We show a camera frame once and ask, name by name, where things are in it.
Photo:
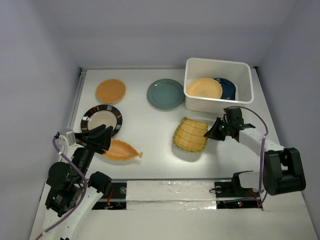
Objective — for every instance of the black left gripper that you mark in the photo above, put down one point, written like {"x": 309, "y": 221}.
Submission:
{"x": 233, "y": 125}

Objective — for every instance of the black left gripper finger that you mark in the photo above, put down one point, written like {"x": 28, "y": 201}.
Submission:
{"x": 104, "y": 140}
{"x": 91, "y": 135}

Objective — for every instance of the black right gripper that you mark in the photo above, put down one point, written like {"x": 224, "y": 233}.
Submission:
{"x": 93, "y": 143}

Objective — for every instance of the orange fish-shaped woven basket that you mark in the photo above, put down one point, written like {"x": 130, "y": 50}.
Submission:
{"x": 121, "y": 151}

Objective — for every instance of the green yellow bamboo tray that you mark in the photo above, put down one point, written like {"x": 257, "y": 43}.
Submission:
{"x": 189, "y": 135}

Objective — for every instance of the dark blue leaf plate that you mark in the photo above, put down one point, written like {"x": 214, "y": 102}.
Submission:
{"x": 228, "y": 89}

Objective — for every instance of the yellow round plastic plate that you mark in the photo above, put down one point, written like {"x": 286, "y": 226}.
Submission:
{"x": 205, "y": 88}

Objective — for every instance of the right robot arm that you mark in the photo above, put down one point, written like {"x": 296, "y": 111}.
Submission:
{"x": 276, "y": 169}

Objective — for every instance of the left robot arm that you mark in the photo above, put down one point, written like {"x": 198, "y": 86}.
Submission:
{"x": 72, "y": 196}

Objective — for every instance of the white plastic bin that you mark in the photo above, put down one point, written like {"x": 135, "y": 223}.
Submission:
{"x": 239, "y": 73}

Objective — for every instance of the striped rim round plate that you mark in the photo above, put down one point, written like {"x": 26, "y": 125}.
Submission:
{"x": 103, "y": 114}

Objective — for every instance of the round orange woven plate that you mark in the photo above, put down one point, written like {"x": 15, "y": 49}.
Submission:
{"x": 111, "y": 91}

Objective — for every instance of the teal round ceramic plate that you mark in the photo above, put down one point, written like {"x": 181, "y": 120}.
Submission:
{"x": 165, "y": 94}

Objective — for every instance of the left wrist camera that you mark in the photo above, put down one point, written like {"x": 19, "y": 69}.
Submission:
{"x": 66, "y": 138}

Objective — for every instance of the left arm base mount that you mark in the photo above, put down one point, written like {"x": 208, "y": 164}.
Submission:
{"x": 115, "y": 199}

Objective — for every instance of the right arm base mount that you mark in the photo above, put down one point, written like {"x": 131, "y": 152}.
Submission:
{"x": 231, "y": 196}

